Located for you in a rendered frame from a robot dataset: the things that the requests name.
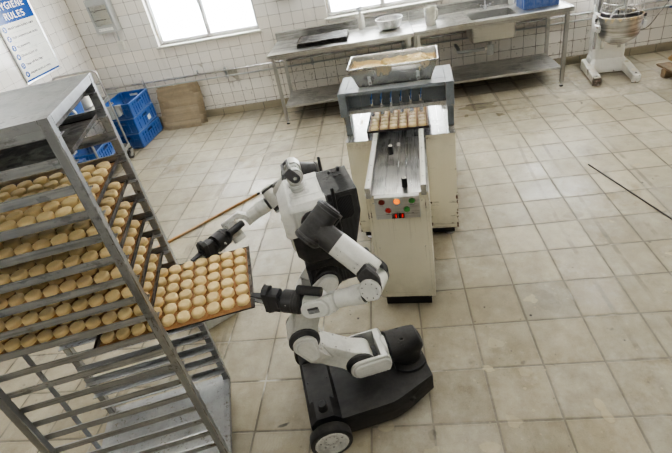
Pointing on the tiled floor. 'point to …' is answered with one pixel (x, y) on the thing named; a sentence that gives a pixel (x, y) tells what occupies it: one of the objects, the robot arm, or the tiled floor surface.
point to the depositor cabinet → (439, 193)
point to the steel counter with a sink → (480, 19)
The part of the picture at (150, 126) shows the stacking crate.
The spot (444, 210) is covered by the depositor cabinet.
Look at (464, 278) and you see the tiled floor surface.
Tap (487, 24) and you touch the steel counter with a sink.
